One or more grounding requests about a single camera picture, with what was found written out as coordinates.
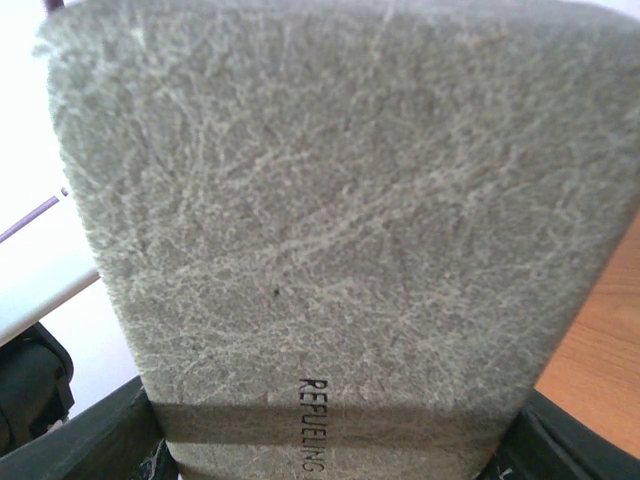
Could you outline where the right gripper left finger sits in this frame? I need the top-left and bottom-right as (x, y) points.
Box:
(1, 377), (173, 479)

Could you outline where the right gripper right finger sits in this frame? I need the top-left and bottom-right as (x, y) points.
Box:
(479, 393), (639, 480)

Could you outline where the grey leather glasses case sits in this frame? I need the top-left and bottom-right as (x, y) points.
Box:
(36, 1), (639, 479)

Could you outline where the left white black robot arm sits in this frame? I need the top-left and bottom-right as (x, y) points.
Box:
(1, 1), (136, 418)

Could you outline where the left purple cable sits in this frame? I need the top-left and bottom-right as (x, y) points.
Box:
(0, 194), (61, 245)

